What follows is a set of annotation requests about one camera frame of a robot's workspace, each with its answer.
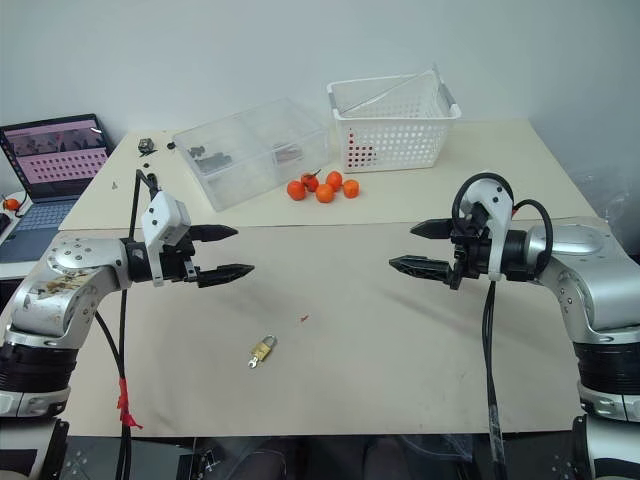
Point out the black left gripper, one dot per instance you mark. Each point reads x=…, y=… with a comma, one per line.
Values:
x=177, y=262

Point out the small metal block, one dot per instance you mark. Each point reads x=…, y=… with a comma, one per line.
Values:
x=146, y=145

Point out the black parts in box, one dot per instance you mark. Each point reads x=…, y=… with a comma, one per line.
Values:
x=212, y=160

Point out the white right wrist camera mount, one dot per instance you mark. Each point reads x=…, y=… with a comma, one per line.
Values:
x=497, y=220

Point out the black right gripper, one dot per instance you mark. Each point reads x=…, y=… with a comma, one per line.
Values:
x=472, y=255

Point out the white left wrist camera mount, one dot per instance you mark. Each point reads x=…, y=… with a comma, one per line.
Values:
x=162, y=215

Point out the small orange object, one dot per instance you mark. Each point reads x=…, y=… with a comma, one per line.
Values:
x=9, y=203

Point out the dark item in box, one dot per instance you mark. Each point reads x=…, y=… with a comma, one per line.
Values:
x=287, y=152

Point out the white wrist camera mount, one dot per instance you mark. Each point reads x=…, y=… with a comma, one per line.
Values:
x=162, y=215
x=497, y=220

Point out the brass padlock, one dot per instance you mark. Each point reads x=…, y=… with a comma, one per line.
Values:
x=263, y=350

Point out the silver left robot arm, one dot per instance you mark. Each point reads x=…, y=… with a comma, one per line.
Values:
x=75, y=260

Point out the open laptop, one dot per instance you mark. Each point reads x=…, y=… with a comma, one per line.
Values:
x=45, y=190

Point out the clear plastic divided box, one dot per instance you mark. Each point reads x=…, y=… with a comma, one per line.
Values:
x=250, y=150

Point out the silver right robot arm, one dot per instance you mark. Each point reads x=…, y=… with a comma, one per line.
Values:
x=590, y=260

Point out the white perforated plastic basket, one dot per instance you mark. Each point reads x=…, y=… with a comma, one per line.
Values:
x=390, y=135

